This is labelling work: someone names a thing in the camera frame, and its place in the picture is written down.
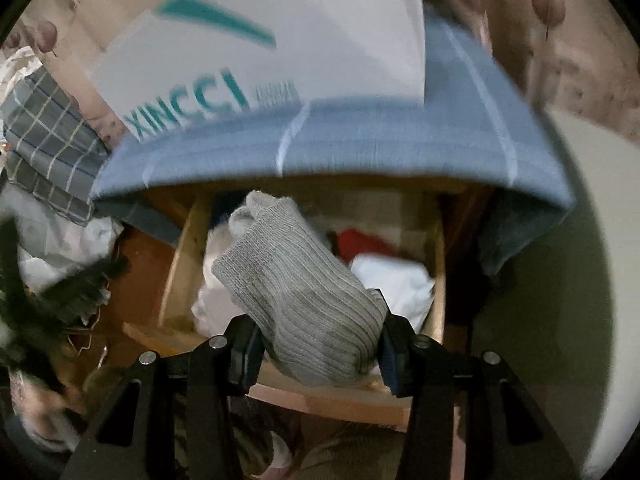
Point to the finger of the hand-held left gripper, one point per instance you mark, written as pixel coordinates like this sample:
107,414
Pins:
85,290

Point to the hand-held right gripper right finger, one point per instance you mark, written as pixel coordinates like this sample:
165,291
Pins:
395,365

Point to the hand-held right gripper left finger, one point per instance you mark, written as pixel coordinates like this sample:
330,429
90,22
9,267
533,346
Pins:
245,355

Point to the grey ribbed sock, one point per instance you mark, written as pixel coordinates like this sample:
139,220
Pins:
300,300

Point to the wooden drawer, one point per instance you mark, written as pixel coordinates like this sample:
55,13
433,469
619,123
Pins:
180,270

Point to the white garment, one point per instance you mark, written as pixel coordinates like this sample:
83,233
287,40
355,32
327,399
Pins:
395,285

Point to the red garment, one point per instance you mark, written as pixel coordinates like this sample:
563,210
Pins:
360,244

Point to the grey plaid blanket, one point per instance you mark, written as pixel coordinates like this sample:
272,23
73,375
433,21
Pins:
50,145

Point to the wooden nightstand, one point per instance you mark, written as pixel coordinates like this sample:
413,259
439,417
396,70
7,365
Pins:
462,220

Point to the blue lined cloth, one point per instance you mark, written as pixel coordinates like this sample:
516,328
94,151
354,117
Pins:
375,135

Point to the white box teal print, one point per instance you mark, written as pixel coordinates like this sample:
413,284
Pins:
310,35

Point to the pink floral bedding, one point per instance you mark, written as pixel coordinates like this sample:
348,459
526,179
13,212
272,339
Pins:
575,35

